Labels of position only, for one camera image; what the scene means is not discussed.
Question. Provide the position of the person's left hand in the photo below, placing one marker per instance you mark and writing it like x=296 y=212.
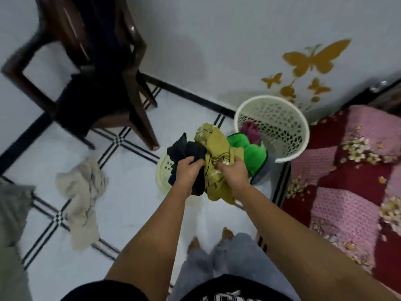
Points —
x=184 y=173

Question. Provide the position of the person's right hand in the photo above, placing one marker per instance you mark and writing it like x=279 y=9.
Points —
x=236 y=177

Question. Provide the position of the person's right fingers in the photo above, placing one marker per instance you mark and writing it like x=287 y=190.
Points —
x=225 y=166

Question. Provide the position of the person's left fingers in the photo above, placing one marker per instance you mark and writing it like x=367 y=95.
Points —
x=195 y=162

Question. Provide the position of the dark navy garment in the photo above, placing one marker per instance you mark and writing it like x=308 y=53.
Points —
x=183 y=148

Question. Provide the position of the olive yellow garment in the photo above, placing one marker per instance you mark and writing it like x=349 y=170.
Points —
x=216 y=144

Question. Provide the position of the person's left forearm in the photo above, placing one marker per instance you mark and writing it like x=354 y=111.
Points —
x=153 y=244

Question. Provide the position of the person's right forearm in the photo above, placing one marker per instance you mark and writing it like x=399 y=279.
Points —
x=300 y=250

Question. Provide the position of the bright green garment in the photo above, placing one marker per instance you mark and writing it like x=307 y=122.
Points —
x=253 y=155

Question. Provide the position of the grey garment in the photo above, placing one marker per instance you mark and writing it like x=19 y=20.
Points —
x=263 y=173

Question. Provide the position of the maroon garment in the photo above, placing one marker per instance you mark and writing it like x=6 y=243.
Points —
x=250 y=131

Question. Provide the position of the person's right foot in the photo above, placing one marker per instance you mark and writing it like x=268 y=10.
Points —
x=227 y=234

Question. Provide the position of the person's foot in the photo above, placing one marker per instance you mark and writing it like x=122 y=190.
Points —
x=227 y=234
x=193 y=244

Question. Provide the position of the white perforated laundry basket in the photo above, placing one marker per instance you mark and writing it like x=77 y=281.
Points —
x=282 y=128

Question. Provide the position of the person's left foot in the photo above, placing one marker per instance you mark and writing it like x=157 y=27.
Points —
x=193 y=244

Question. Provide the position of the grey jeans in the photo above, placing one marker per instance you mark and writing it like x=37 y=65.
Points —
x=231 y=257

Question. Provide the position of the gold flower sticker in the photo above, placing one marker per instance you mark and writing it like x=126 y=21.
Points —
x=287 y=90

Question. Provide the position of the small gold butterfly sticker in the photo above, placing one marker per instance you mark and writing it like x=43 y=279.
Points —
x=318 y=86
x=272 y=80

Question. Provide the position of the brown plastic chair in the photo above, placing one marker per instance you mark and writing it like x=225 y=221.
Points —
x=131 y=78

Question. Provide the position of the beige crumpled cloth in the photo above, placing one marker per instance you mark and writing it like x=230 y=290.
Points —
x=82 y=197

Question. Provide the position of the black printed shirt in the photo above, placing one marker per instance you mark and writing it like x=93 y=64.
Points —
x=219 y=289

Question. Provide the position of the black cloth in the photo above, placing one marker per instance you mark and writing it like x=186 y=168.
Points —
x=87 y=100

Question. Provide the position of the pink red floral blanket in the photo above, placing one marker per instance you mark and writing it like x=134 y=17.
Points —
x=351 y=184

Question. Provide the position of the large gold butterfly sticker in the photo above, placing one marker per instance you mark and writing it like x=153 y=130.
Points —
x=315 y=57

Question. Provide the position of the dark wooden furniture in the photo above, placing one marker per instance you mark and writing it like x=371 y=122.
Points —
x=380 y=95

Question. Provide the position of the light grey fabric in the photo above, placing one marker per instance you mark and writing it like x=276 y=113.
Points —
x=12 y=235

